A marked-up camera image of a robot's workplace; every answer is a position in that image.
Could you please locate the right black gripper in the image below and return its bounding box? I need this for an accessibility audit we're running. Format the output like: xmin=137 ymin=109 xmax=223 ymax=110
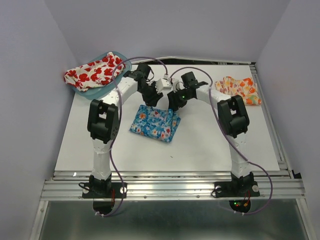
xmin=167 ymin=87 xmax=193 ymax=112

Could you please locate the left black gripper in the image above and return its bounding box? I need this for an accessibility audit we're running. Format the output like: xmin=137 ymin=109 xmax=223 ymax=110
xmin=138 ymin=80 xmax=163 ymax=108

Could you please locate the blue floral skirt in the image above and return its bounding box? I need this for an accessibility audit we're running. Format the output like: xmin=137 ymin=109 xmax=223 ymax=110
xmin=129 ymin=105 xmax=181 ymax=143

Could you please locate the red poppy white skirt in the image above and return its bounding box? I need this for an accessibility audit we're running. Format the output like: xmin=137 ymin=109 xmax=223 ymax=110
xmin=64 ymin=52 xmax=126 ymax=92

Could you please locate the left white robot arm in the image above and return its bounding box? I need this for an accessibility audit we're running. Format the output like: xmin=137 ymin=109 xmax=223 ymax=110
xmin=80 ymin=63 xmax=164 ymax=199

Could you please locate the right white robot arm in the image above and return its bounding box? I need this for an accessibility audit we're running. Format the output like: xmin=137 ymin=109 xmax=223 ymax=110
xmin=164 ymin=71 xmax=255 ymax=198

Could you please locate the teal plastic bin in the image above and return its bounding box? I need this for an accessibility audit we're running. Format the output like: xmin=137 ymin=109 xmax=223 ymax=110
xmin=67 ymin=51 xmax=126 ymax=100

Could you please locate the orange floral folded skirt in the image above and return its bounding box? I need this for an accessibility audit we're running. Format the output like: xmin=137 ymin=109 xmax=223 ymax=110
xmin=214 ymin=76 xmax=262 ymax=106

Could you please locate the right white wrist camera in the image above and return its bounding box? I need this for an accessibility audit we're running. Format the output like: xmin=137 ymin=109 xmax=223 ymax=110
xmin=171 ymin=78 xmax=181 ymax=93

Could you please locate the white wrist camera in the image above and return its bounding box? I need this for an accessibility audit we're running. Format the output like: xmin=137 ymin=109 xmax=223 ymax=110
xmin=155 ymin=78 xmax=172 ymax=94
xmin=171 ymin=78 xmax=181 ymax=93

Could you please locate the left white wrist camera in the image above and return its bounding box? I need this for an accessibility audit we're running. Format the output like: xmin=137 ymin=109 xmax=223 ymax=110
xmin=155 ymin=78 xmax=172 ymax=94

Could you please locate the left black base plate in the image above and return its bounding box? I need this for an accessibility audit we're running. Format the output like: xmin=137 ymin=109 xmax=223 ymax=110
xmin=78 ymin=181 xmax=127 ymax=199

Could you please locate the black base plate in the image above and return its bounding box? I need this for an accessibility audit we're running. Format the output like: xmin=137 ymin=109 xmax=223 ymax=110
xmin=211 ymin=181 xmax=261 ymax=198
xmin=78 ymin=181 xmax=127 ymax=199

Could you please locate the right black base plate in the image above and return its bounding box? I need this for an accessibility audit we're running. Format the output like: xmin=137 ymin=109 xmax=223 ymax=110
xmin=211 ymin=181 xmax=261 ymax=198

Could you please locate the aluminium right side rail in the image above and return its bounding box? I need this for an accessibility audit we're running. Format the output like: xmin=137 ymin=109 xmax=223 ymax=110
xmin=249 ymin=62 xmax=302 ymax=180

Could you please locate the aluminium front rail frame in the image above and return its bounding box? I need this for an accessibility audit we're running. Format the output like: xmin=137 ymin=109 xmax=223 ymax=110
xmin=29 ymin=168 xmax=317 ymax=240

